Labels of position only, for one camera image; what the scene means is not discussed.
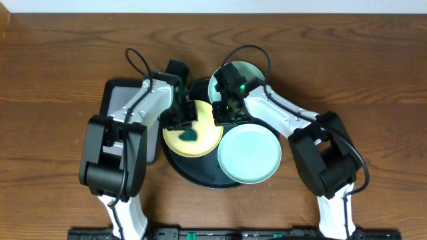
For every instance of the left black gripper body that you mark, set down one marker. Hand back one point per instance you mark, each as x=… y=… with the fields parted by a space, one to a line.
x=180 y=117

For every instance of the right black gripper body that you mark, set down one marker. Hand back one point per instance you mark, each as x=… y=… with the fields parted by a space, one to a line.
x=225 y=114

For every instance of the green yellow sponge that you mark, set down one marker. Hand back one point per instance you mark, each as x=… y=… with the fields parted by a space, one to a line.
x=188 y=135

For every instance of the yellow plate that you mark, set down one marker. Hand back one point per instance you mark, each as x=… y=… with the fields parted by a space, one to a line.
x=208 y=134

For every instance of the light green plate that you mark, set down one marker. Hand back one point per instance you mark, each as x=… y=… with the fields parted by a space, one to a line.
x=249 y=153
x=245 y=69

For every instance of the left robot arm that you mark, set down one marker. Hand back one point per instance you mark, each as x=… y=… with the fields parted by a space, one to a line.
x=122 y=139

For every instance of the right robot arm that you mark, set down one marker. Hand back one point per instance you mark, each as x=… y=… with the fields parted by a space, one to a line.
x=324 y=155

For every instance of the rectangular black tray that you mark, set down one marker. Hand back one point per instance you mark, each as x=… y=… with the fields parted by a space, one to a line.
x=117 y=93

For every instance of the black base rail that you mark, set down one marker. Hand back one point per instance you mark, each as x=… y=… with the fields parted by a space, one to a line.
x=196 y=234

